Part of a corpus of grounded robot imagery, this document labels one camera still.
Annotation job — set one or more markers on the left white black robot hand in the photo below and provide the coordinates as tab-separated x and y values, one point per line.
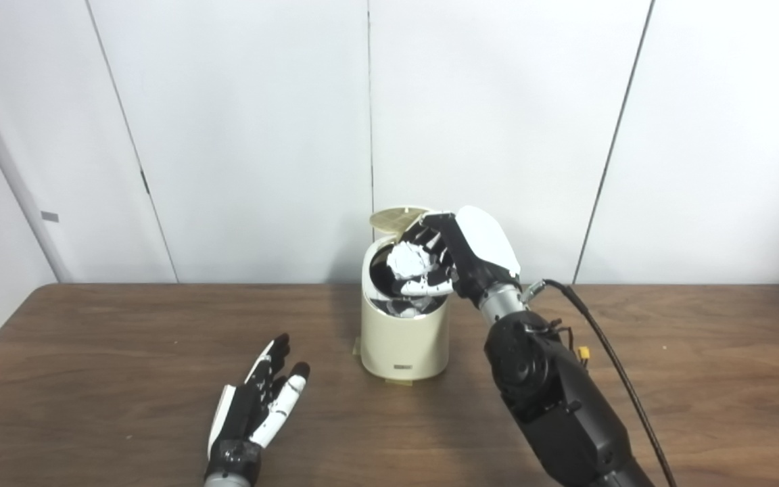
254	406

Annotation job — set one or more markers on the white paper ball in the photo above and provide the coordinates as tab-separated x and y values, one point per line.
408	260

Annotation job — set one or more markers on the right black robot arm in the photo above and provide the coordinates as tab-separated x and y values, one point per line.
558	399

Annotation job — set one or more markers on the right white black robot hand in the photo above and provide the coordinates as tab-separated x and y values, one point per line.
481	250

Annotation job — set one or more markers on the cream-colored plastic bin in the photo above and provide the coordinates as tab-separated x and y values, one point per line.
403	345

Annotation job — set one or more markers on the small grey wall label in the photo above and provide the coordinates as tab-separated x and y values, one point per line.
50	216

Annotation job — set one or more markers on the black wall panel hinge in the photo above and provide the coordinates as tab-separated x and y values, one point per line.
145	182

